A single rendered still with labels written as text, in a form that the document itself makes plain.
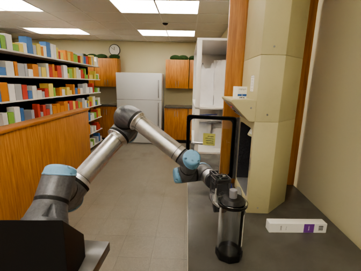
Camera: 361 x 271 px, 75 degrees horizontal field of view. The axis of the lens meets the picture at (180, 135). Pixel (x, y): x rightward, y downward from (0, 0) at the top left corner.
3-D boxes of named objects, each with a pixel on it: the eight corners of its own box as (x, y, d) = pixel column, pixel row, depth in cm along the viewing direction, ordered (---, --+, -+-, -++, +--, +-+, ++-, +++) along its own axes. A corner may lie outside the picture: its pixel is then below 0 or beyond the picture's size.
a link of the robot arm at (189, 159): (124, 90, 111) (208, 153, 99) (125, 105, 120) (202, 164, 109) (106, 103, 105) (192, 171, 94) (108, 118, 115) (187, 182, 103)
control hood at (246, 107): (239, 113, 142) (240, 96, 140) (254, 122, 110) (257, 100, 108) (220, 112, 142) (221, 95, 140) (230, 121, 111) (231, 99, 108)
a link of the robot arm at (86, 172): (37, 194, 91) (123, 105, 120) (49, 205, 103) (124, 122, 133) (62, 210, 89) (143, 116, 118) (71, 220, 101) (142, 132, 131)
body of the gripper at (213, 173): (215, 180, 92) (204, 170, 104) (214, 200, 94) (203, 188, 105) (232, 179, 94) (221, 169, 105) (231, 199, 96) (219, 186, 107)
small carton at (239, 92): (241, 98, 121) (242, 86, 120) (246, 99, 117) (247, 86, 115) (232, 98, 120) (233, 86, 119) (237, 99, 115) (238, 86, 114)
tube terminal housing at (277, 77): (273, 187, 152) (287, 62, 135) (295, 214, 120) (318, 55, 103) (233, 186, 152) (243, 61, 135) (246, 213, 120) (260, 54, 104)
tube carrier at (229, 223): (248, 259, 87) (253, 206, 82) (221, 264, 84) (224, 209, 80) (235, 241, 97) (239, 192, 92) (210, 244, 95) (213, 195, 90)
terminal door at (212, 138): (232, 179, 150) (237, 116, 141) (185, 175, 156) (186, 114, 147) (232, 179, 150) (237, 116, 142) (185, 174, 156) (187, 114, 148)
